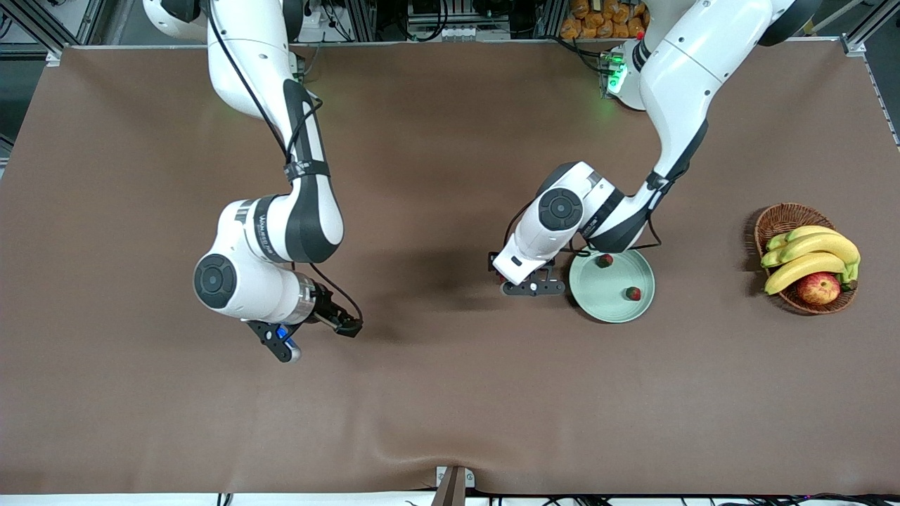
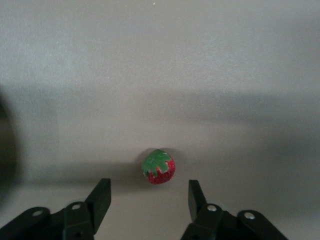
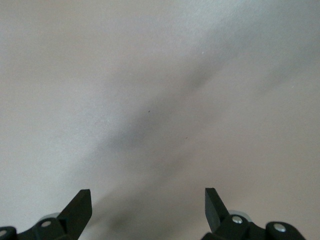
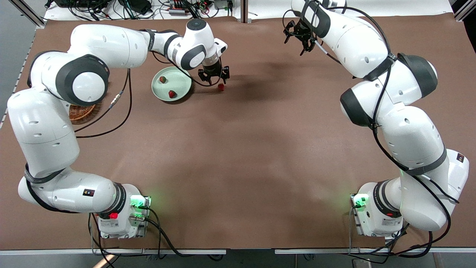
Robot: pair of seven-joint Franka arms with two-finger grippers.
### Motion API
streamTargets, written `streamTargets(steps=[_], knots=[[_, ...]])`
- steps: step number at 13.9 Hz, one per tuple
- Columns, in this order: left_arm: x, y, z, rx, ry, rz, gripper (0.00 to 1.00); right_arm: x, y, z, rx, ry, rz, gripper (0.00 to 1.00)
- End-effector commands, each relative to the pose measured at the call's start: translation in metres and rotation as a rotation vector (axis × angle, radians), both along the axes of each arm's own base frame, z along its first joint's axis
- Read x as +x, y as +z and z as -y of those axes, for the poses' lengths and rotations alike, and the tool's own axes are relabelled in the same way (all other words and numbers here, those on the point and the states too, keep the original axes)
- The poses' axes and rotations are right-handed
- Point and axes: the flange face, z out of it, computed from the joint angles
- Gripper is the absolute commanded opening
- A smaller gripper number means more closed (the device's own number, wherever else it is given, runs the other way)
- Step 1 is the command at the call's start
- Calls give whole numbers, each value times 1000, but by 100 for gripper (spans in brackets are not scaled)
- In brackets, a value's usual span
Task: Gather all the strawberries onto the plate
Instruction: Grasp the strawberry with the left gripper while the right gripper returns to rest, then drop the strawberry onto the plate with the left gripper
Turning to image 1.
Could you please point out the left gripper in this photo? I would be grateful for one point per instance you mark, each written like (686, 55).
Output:
(491, 262)

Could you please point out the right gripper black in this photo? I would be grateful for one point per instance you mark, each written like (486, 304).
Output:
(327, 310)

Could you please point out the pale green round plate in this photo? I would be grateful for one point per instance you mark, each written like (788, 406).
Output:
(612, 302)

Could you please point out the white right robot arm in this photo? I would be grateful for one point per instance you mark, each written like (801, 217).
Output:
(246, 56)

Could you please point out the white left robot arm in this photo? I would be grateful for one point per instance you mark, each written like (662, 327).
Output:
(703, 63)

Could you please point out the brown table mat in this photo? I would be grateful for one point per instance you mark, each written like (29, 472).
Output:
(211, 422)

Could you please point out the grey equipment rack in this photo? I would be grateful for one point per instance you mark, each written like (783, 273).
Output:
(457, 31)

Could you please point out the orange packaged bread pile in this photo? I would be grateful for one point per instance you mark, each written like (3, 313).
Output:
(598, 21)

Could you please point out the brown wicker basket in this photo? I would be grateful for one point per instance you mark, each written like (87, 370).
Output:
(784, 219)

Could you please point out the white power strip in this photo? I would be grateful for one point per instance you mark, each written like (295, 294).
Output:
(316, 17)

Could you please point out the yellow banana bunch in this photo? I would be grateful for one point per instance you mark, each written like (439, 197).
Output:
(815, 246)

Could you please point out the red apple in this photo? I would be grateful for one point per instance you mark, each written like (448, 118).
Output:
(818, 288)

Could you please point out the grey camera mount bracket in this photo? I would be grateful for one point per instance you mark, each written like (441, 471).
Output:
(452, 485)

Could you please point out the aluminium frame post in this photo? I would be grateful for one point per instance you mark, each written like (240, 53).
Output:
(868, 28)

